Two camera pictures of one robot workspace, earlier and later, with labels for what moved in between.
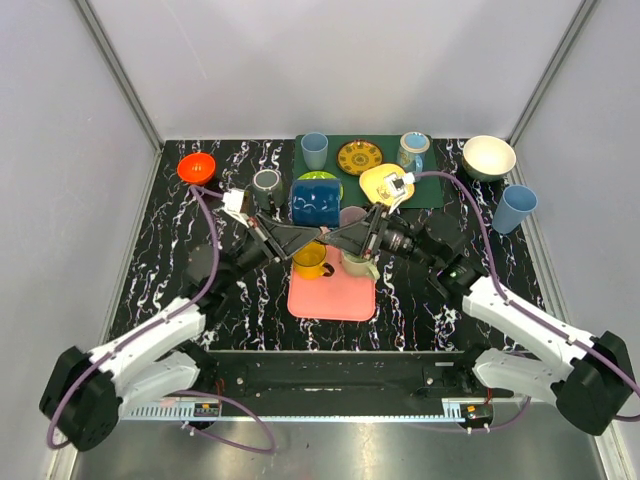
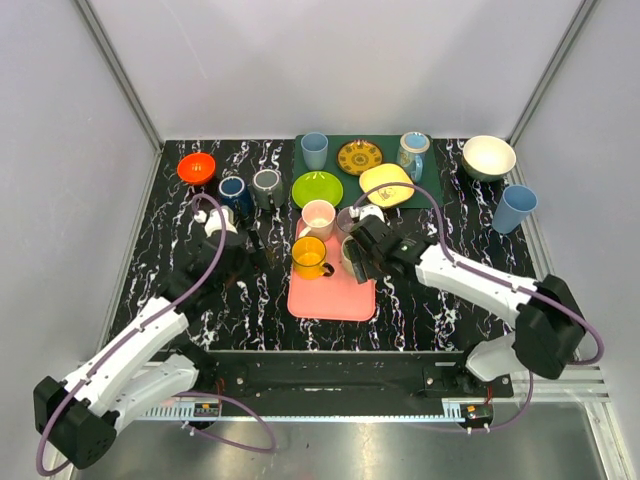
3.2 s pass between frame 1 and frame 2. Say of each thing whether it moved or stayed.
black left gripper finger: moved
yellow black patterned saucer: stayed
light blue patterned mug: stayed
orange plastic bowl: stayed
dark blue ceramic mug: moved
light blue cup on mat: stayed
